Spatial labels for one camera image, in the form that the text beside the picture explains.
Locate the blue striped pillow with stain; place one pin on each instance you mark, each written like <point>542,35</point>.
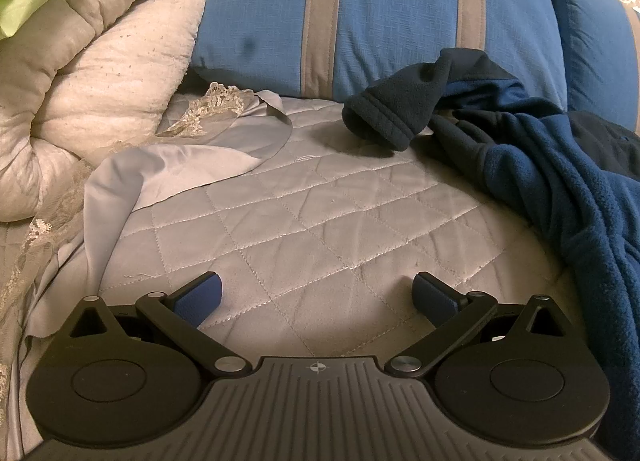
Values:
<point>390,11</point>

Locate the grey sheet with lace trim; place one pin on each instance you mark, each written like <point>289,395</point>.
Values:
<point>175,161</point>

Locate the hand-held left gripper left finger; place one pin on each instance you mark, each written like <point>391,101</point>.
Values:
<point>200,298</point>

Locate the white puffy comforter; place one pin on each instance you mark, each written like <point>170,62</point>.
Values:
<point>90,71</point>

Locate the blue fleece jacket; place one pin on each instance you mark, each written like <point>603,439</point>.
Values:
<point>550,166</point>

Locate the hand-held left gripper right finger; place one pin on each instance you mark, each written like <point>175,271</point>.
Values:
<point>430,297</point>

